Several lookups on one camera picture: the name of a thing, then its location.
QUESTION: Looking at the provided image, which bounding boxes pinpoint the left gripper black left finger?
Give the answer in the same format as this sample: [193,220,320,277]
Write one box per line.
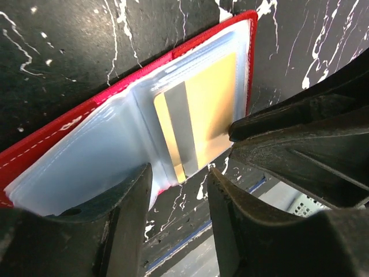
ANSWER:
[1,164,152,276]

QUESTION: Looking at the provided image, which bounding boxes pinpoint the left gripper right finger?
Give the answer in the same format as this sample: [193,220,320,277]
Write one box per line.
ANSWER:
[207,168,368,276]

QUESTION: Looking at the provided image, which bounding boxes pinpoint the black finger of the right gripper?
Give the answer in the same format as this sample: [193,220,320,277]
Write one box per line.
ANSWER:
[229,51,368,208]

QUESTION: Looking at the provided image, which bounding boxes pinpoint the red leather card holder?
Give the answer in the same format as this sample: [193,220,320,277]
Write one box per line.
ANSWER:
[1,10,258,216]

